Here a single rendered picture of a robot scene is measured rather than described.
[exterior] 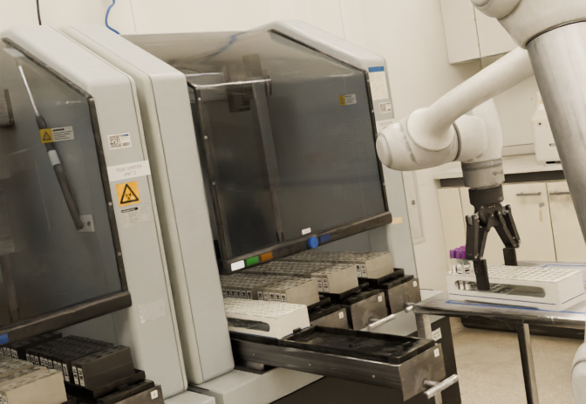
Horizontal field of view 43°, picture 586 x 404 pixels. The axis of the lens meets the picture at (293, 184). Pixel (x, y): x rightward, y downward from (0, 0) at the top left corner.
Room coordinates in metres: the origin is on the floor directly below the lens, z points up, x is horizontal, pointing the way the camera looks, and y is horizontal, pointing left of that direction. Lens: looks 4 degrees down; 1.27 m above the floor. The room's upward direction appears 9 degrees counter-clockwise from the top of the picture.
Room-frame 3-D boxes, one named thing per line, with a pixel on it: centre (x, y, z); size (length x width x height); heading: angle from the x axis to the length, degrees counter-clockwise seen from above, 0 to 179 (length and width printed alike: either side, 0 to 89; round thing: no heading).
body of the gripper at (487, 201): (1.65, -0.42, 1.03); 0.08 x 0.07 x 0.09; 127
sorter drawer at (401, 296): (2.23, -0.04, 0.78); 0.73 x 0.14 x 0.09; 43
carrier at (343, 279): (1.95, -0.08, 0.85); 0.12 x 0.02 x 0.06; 132
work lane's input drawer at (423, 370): (1.62, 0.03, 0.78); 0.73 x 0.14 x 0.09; 43
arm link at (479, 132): (1.64, -0.41, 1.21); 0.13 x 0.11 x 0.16; 107
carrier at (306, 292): (1.85, 0.03, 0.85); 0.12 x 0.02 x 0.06; 133
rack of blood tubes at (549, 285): (1.62, -0.45, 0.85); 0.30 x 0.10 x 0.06; 38
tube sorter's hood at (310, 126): (2.08, 0.13, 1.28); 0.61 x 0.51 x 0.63; 133
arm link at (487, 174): (1.65, -0.42, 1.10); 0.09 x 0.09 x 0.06
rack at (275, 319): (1.76, 0.15, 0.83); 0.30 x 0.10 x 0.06; 43
